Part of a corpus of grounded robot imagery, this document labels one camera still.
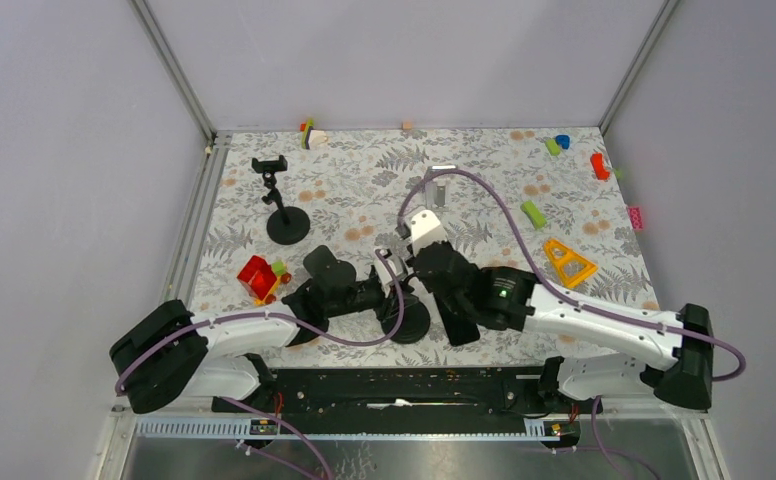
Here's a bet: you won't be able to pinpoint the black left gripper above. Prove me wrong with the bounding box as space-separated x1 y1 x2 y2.
327 280 418 324

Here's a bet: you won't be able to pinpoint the black smartphone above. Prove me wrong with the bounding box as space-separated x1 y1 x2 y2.
440 311 481 347

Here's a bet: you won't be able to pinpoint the black phone stand with phone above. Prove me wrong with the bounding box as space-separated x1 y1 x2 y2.
375 293 431 345

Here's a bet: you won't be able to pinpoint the black round-base phone stand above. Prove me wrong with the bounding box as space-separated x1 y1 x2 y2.
251 155 311 245

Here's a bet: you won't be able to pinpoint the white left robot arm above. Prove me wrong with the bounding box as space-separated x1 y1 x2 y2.
109 248 430 414

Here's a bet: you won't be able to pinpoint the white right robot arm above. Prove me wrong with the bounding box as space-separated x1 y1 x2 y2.
409 241 714 412

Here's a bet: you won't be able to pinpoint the silver metal phone stand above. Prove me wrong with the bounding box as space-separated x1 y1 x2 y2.
423 164 456 211

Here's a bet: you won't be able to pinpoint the green toy block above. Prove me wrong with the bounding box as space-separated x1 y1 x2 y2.
521 200 547 230

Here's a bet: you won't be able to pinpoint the floral patterned mat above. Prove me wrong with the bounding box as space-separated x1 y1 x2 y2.
188 127 658 314

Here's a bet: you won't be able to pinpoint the red toy car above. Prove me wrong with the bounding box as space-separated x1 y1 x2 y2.
236 255 292 306

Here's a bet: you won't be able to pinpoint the lime green block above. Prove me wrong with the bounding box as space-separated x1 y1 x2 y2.
545 138 561 156

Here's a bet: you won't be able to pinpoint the red curved block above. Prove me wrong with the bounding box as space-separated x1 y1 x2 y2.
590 152 611 181

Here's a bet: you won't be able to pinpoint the pink lego brick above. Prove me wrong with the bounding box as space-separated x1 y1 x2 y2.
627 206 644 231

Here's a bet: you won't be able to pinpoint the stacked coloured blocks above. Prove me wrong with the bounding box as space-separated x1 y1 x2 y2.
300 118 329 150

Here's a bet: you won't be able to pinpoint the blue heart block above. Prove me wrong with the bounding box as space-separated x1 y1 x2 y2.
554 134 571 150

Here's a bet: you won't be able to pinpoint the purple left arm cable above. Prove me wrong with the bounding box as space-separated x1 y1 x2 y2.
114 248 407 480

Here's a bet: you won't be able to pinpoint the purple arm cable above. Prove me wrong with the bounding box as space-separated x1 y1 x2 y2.
114 248 407 480
395 168 747 480

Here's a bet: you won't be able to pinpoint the yellow triangular plastic frame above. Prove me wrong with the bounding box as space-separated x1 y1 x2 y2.
543 238 598 289

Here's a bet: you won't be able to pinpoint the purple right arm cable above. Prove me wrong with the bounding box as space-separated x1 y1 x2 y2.
395 168 747 480

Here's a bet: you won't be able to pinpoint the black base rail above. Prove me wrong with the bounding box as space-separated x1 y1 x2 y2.
212 366 592 435

